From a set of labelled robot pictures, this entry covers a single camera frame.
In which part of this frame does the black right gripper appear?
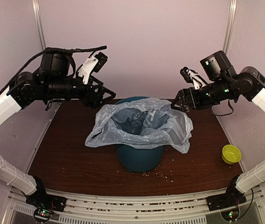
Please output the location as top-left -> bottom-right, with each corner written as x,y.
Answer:
172,77 -> 236,112

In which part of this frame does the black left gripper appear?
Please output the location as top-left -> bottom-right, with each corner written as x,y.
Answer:
43,74 -> 117,109

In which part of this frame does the translucent grey plastic bag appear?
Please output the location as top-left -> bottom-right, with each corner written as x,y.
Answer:
85,98 -> 193,154

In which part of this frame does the teal plastic trash bin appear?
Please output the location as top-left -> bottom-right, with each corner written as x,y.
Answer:
116,106 -> 165,173

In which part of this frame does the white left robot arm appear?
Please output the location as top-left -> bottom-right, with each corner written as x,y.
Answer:
0,72 -> 116,207

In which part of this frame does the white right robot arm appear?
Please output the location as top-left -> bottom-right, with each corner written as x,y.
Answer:
171,66 -> 265,206

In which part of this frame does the yellow plastic bowl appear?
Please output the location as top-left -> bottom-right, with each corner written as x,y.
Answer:
222,145 -> 242,165

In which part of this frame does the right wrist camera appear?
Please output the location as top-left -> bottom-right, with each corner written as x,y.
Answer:
180,50 -> 237,91

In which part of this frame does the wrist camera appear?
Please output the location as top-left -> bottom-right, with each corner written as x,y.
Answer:
180,50 -> 237,91
40,51 -> 109,84

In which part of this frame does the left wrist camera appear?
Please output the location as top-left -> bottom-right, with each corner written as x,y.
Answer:
40,51 -> 109,84

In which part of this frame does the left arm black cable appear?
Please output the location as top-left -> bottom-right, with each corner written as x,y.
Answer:
0,45 -> 107,110

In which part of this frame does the right aluminium corner post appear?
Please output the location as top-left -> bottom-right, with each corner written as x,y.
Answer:
223,0 -> 238,55

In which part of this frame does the aluminium corner post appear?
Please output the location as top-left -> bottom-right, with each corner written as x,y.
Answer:
32,0 -> 46,50
223,0 -> 238,55

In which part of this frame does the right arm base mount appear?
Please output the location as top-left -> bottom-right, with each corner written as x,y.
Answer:
206,176 -> 254,224

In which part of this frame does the left aluminium corner post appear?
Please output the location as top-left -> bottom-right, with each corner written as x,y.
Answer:
32,0 -> 46,50

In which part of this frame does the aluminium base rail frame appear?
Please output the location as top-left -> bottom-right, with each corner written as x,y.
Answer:
3,183 -> 265,224

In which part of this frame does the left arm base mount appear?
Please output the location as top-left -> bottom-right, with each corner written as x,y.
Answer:
22,177 -> 67,224

